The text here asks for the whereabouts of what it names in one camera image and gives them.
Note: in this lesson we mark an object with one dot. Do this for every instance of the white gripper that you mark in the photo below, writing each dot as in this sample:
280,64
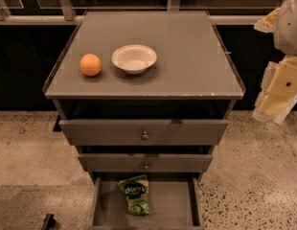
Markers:
289,33

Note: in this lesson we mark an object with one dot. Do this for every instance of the green rice chip bag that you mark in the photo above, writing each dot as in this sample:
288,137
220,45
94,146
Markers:
136,193

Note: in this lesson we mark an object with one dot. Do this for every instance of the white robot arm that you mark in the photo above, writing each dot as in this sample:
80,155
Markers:
285,31

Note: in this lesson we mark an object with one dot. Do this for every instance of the grey drawer cabinet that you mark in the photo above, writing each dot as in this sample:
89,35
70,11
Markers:
192,78

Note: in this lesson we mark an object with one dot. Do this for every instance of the grey bottom drawer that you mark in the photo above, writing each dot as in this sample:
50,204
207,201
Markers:
173,203

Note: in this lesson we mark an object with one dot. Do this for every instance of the grey drawer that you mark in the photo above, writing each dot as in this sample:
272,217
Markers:
140,163
85,132
173,203

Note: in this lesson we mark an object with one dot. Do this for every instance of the grey top drawer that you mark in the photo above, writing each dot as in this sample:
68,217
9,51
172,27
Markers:
85,132

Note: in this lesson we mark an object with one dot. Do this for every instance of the grey middle drawer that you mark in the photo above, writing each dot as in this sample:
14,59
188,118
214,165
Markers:
140,163

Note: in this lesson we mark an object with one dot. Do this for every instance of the white bowl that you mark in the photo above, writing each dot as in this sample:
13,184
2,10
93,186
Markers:
134,59

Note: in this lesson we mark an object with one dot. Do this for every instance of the orange fruit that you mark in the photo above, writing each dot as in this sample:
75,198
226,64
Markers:
90,65

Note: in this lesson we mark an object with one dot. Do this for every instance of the black object on floor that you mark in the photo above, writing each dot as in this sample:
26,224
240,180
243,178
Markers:
48,222

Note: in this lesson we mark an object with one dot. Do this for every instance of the metal window frame rail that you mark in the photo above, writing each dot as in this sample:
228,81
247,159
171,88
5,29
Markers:
23,20

